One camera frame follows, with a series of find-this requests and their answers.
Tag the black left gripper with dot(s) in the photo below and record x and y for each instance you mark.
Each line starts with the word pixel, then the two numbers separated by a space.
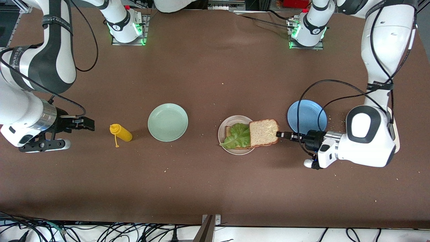
pixel 314 138

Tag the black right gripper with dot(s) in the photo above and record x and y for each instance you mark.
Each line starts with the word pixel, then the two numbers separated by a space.
pixel 64 123

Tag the brown-crusted bread slice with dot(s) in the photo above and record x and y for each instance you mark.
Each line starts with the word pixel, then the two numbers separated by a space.
pixel 228 130
pixel 263 132

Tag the yellow mustard squeeze bottle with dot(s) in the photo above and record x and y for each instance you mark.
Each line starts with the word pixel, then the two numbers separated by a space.
pixel 122 133

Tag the green lettuce leaf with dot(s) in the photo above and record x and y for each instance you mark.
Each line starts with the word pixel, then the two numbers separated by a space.
pixel 238 136

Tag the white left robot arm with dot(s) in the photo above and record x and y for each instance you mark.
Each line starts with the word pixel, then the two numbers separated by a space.
pixel 386 50

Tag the blue plate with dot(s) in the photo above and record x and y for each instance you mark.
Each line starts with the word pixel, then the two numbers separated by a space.
pixel 304 116

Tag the beige plate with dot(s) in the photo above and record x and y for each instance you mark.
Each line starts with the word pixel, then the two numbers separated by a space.
pixel 231 120

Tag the pale green plate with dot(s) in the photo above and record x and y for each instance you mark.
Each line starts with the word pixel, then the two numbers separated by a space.
pixel 168 122

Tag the brown table cover sheet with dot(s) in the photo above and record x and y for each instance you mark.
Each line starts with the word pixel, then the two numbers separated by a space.
pixel 201 84

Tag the grey aluminium bar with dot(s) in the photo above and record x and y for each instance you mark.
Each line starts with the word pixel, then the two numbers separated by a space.
pixel 205 232

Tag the red box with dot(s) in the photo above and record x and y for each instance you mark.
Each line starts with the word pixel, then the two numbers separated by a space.
pixel 295 3

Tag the black power plug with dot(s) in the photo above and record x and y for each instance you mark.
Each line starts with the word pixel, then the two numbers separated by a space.
pixel 174 236

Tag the grey power strip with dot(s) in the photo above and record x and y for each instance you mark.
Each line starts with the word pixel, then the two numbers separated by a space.
pixel 226 4

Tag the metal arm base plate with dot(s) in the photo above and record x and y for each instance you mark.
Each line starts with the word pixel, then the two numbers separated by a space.
pixel 319 48
pixel 145 30

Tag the silver metal bracket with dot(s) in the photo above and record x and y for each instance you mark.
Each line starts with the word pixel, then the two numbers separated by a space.
pixel 217 220

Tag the aluminium frame profile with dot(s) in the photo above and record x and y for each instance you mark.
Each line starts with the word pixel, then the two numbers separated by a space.
pixel 20 6

